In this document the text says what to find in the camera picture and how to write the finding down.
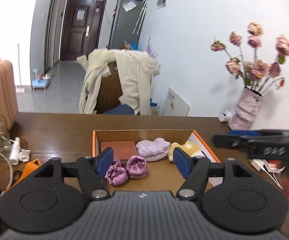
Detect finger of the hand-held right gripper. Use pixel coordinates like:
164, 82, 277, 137
214, 134, 250, 152
228, 130, 260, 137

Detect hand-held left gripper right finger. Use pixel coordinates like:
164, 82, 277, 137
173, 147, 256, 202

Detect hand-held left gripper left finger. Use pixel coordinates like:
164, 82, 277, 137
33, 147, 115, 201

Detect yellow plush toy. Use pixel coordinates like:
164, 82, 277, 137
168, 141, 200, 162

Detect purple satin scrunchie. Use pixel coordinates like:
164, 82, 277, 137
126, 155, 148, 179
105, 156, 130, 186

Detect orange sponge block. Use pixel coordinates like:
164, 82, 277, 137
100, 141, 138, 159

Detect orange rimmed cardboard box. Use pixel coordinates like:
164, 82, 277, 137
92, 129, 222, 195

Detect white charger plug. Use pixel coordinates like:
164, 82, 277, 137
251, 159, 265, 172

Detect pink textured vase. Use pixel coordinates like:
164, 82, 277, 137
228, 87, 262, 130

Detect small white bottle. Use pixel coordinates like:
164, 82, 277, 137
219, 110, 233, 122

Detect white panel board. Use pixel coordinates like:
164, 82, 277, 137
161, 87, 190, 117

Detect bunch of dried pink roses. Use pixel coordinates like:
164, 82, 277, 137
211, 22, 289, 90

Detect wooden chair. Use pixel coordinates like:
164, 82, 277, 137
94, 62, 141, 115

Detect small white object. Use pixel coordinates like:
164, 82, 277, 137
19, 149, 32, 162

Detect cream jacket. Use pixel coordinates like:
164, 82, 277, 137
77, 49, 161, 115

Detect white spray bottle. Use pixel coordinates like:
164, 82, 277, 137
9, 137, 21, 165

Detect blue pet feeder stand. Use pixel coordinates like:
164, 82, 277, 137
31, 67, 51, 90

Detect clear drinking glass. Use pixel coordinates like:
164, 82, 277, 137
0, 115, 12, 153

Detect purple lavender bunch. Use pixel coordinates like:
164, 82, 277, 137
146, 37, 158, 58

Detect grey fridge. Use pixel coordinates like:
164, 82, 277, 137
108, 0, 145, 50

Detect dark brown entrance door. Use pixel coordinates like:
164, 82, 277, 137
59, 0, 107, 62

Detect grey interior door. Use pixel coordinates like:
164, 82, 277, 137
43, 0, 58, 69

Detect white folded umbrella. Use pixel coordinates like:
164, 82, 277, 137
133, 2, 143, 34
138, 1, 148, 32

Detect paper notice on door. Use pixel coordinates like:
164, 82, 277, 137
76, 7, 86, 21

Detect paper sheet on fridge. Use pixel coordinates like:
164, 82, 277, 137
123, 1, 137, 12

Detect white charger cable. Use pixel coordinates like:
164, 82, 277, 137
262, 167, 285, 192

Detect orange handled scissors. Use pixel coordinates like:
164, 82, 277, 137
4, 159, 43, 193

